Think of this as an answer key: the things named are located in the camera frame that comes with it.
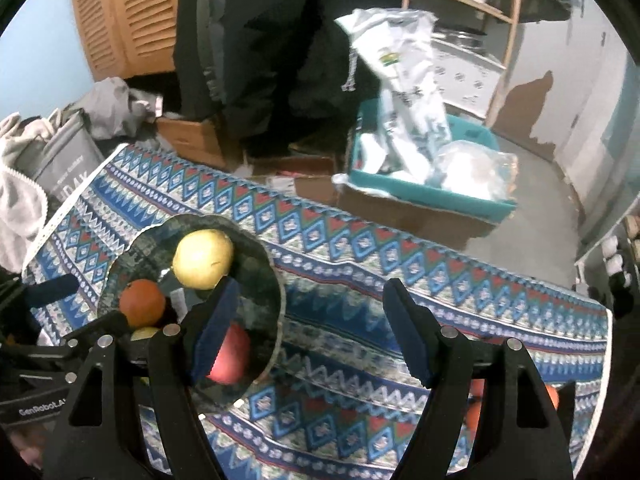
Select red apple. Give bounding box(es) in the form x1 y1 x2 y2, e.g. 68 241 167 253
465 379 485 434
207 322 250 385

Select small orange tangerine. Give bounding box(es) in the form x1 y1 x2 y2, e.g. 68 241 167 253
546 385 560 408

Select person left hand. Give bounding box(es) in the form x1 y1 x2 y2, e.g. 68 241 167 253
9 427 46 469

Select yellow pear lower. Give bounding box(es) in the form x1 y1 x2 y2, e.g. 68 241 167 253
130 326 158 341

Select red apple in bowl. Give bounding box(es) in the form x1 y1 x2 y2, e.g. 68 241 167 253
207 322 250 385

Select large orange left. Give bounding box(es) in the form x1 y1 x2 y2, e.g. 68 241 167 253
118 278 166 330

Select dark scalloped fruit bowl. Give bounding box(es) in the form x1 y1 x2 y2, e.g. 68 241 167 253
96 214 286 413

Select blue patterned tablecloth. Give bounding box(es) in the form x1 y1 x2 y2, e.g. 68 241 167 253
23 145 612 479

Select cardboard box under bin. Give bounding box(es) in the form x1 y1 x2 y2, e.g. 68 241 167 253
294 176 497 250

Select shoe rack with shoes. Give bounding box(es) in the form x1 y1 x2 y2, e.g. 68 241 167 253
574 197 639 316

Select clear plastic bag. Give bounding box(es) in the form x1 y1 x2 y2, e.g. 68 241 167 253
433 140 518 202

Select white knitted cloth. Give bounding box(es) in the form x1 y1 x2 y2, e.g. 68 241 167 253
1 113 48 273

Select teal plastic bin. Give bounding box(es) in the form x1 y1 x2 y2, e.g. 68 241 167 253
347 100 518 224

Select white rice bag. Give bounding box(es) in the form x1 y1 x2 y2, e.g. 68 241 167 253
335 8 452 184

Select grey fabric storage bag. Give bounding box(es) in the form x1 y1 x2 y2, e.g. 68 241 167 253
13 110 104 205

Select grey crumpled clothing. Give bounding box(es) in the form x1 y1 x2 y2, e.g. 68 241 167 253
64 77 164 141

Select white patterned storage box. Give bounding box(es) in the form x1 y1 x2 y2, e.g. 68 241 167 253
432 39 504 119

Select black hanging coats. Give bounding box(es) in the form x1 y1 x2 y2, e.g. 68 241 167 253
174 0 400 158

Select wooden louvered cabinet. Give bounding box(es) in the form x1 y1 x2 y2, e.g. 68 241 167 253
72 0 178 80

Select wooden shelf rack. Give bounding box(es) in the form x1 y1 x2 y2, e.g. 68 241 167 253
401 0 522 126

